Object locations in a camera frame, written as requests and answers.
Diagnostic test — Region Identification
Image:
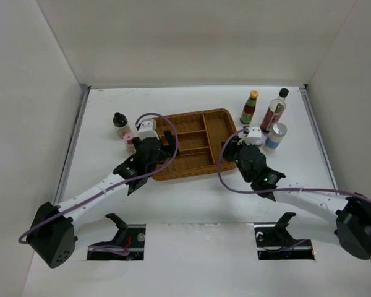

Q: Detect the pink cap spice jar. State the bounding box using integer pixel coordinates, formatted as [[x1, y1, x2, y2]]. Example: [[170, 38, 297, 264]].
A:
[[123, 132, 138, 156]]

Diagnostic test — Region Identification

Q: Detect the silver lid peppercorn jar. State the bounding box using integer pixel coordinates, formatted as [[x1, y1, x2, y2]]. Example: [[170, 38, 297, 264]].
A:
[[263, 123, 288, 153]]

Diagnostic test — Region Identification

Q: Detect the black cap spice jar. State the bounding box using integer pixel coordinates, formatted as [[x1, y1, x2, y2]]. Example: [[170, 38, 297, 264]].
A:
[[113, 112, 132, 139]]

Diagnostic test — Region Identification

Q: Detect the yellow cap chili sauce bottle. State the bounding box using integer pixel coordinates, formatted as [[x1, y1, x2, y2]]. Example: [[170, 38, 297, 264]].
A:
[[240, 90, 259, 125]]

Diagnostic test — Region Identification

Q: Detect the black cap clear vinegar bottle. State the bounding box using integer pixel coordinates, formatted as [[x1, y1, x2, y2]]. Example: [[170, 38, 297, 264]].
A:
[[260, 88, 289, 134]]

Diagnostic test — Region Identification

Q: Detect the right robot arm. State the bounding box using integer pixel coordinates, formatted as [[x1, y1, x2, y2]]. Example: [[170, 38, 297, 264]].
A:
[[219, 134, 371, 260]]

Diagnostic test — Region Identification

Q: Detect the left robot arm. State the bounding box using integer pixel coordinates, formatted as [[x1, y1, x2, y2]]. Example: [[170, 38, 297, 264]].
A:
[[19, 129, 179, 269]]

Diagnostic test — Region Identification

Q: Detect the brown wicker divided basket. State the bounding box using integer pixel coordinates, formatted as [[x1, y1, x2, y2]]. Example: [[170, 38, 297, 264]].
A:
[[153, 108, 236, 181]]

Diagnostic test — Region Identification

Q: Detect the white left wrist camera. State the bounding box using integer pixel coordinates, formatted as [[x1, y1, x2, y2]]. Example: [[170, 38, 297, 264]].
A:
[[137, 118, 159, 140]]

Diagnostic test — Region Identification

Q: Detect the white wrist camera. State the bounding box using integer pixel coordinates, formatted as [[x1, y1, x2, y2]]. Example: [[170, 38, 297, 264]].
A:
[[137, 118, 159, 140], [242, 124, 265, 146]]

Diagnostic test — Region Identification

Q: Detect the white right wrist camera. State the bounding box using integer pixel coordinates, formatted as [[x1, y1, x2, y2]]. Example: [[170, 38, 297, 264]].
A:
[[242, 124, 265, 146]]

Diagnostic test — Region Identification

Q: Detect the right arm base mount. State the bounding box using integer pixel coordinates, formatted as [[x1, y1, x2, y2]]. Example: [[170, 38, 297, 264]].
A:
[[254, 212, 315, 260]]

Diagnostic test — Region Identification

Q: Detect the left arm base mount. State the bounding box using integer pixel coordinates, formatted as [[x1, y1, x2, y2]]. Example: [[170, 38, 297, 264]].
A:
[[87, 213, 147, 261]]

